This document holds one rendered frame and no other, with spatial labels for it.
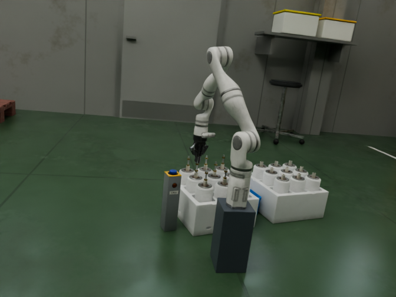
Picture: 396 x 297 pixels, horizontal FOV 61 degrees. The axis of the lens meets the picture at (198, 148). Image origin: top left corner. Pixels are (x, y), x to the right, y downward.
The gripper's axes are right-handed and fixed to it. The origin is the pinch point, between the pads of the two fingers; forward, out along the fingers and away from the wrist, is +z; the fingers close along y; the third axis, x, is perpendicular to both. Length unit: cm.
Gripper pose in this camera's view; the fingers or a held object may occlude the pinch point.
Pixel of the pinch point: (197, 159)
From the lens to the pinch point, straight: 186.5
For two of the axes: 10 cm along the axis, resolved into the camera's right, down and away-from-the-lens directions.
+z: -1.1, 9.6, 2.7
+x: 7.0, 2.6, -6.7
